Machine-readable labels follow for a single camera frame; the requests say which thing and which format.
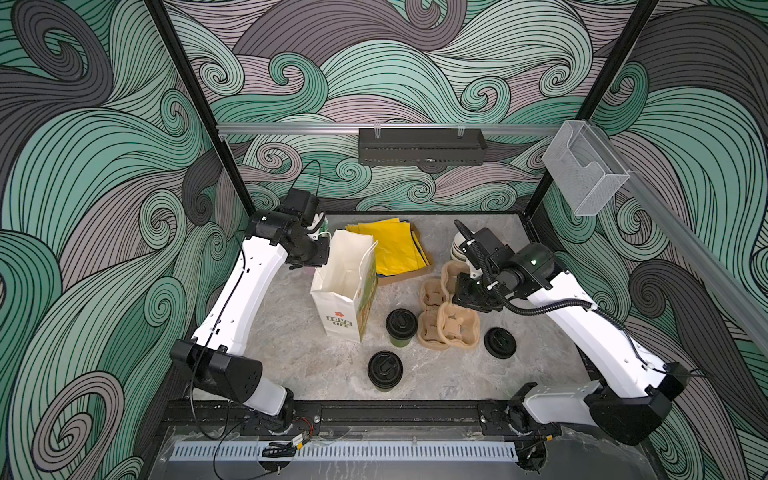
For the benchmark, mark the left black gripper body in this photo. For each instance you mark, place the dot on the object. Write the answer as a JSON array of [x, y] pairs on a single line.
[[314, 253]]

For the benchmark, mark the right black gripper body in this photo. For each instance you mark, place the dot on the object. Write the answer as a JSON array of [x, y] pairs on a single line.
[[485, 292]]

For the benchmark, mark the white paper takeout bag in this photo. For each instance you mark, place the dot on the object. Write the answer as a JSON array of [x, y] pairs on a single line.
[[343, 289]]

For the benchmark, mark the brown pulp carrier single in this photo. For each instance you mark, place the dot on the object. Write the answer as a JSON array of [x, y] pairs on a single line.
[[456, 326]]

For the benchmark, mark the green paper coffee cup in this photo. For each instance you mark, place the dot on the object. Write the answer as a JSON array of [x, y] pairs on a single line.
[[400, 341]]

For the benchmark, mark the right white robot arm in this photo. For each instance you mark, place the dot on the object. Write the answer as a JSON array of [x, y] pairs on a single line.
[[637, 388]]

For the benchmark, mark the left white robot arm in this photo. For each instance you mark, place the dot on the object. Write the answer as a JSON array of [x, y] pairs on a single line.
[[213, 358]]

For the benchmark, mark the black coffee lid stack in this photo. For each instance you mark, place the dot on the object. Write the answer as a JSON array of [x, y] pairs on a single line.
[[500, 343]]

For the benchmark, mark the stack of green paper cups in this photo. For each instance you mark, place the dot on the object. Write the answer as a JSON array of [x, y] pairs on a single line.
[[456, 253]]

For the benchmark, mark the pink cup of stirrers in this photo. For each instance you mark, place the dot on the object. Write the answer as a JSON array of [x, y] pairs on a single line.
[[324, 228]]

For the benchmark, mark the brown pulp cup carrier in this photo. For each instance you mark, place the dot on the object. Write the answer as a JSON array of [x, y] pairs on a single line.
[[431, 297]]

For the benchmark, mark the yellow napkin stack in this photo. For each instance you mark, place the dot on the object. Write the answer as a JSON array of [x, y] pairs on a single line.
[[374, 229]]

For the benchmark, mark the brown cardboard napkin tray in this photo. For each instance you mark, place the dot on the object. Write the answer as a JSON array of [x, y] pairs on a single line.
[[414, 273]]

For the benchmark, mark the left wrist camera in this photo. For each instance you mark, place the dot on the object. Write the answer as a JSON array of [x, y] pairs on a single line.
[[301, 204]]

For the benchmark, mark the black wall-mounted tray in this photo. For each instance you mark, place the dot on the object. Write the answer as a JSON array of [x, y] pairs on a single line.
[[421, 147]]

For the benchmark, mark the clear acrylic wall holder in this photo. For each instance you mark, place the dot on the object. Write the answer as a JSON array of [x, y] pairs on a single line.
[[585, 166]]

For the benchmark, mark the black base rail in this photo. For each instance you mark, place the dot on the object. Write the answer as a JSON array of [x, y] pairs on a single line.
[[334, 417]]

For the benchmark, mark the white slotted cable duct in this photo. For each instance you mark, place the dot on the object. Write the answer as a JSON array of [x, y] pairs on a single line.
[[455, 451]]

